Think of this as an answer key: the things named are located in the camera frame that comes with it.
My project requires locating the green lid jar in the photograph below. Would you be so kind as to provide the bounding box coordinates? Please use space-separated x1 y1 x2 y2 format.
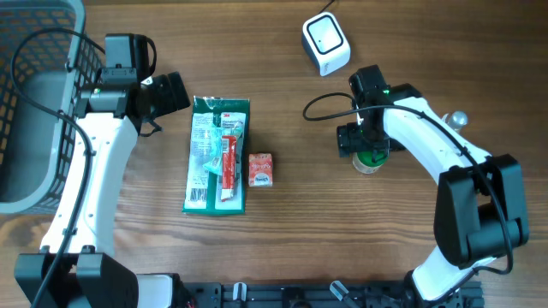
352 151 389 175

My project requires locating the yellow oil bottle silver cap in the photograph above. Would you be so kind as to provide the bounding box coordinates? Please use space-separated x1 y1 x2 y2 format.
442 110 468 133

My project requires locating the green 3M gloves package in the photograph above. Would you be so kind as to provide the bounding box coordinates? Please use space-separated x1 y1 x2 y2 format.
182 97 250 216

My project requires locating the orange small carton box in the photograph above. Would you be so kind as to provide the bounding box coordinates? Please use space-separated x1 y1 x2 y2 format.
248 153 273 187

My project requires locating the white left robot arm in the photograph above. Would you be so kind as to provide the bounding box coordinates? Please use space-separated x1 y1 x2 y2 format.
15 72 191 307

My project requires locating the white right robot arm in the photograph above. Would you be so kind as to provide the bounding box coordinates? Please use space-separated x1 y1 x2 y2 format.
337 81 529 307

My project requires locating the white barcode scanner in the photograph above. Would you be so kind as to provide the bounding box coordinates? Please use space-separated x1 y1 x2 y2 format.
301 12 351 76

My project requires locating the grey plastic shopping basket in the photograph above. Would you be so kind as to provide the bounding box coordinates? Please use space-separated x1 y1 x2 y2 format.
1 0 102 215

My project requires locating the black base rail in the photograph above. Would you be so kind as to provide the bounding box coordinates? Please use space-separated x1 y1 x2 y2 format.
170 280 485 308

